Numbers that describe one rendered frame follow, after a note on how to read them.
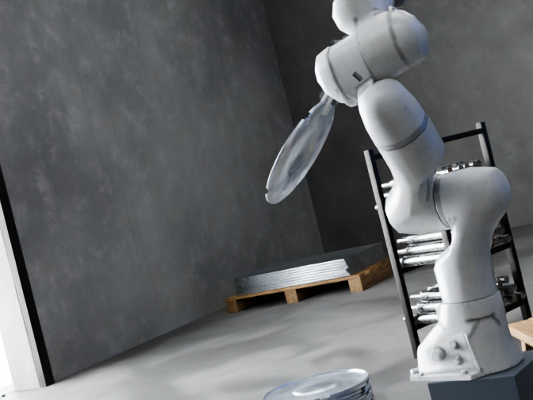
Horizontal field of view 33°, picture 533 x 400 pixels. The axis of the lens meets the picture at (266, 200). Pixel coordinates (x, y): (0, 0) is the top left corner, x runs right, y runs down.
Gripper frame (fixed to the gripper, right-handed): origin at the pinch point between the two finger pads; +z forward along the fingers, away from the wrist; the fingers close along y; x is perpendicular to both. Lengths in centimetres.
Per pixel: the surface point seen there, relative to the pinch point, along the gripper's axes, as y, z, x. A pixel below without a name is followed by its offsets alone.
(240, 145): 211, 172, -570
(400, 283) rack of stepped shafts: -20, 82, -180
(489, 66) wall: 61, 3, -650
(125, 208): 205, 214, -387
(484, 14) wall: 90, -35, -650
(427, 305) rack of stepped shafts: -35, 84, -182
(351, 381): -38, 63, -17
